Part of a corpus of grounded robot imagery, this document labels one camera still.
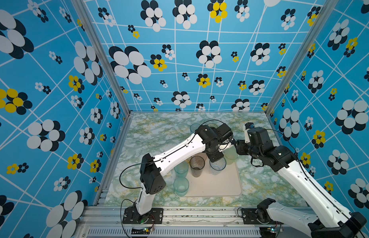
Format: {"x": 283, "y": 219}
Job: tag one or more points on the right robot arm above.
{"x": 330, "y": 219}

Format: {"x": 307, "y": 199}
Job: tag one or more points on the aluminium front rail frame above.
{"x": 178, "y": 222}

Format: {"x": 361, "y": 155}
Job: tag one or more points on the short green cup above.
{"x": 230, "y": 155}

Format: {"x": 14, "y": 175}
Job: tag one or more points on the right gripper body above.
{"x": 246, "y": 149}

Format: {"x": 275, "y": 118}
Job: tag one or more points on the beige plastic tray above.
{"x": 225, "y": 183}

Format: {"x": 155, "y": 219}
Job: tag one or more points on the tall teal tumbler front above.
{"x": 181, "y": 169}

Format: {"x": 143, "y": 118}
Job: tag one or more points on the tall frosted blue tumbler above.
{"x": 194, "y": 127}

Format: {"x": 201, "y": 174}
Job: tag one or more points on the small green circuit board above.
{"x": 141, "y": 231}

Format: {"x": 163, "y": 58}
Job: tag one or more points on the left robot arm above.
{"x": 154, "y": 168}

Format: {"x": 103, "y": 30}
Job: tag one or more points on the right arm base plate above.
{"x": 250, "y": 217}

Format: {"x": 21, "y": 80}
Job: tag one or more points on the tall light blue faceted tumbler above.
{"x": 218, "y": 166}

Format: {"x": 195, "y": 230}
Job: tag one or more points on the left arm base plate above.
{"x": 131, "y": 216}

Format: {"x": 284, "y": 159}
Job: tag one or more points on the tall teal tumbler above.
{"x": 181, "y": 186}
{"x": 181, "y": 169}

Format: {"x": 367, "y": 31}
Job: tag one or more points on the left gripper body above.
{"x": 215, "y": 154}

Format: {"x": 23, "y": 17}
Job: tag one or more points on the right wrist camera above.
{"x": 247, "y": 127}

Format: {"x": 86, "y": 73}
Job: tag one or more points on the tall grey tumbler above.
{"x": 197, "y": 164}

